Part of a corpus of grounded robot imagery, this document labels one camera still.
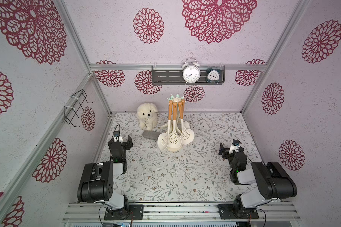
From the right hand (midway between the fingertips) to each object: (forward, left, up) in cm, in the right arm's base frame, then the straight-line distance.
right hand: (229, 142), depth 90 cm
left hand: (+1, +70, +2) cm, 70 cm away
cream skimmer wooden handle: (+4, +28, +3) cm, 28 cm away
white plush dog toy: (+17, +54, +9) cm, 57 cm away
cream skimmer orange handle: (+2, +32, +27) cm, 42 cm away
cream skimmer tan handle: (+1, +42, +3) cm, 42 cm away
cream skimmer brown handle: (0, +35, +3) cm, 35 cm away
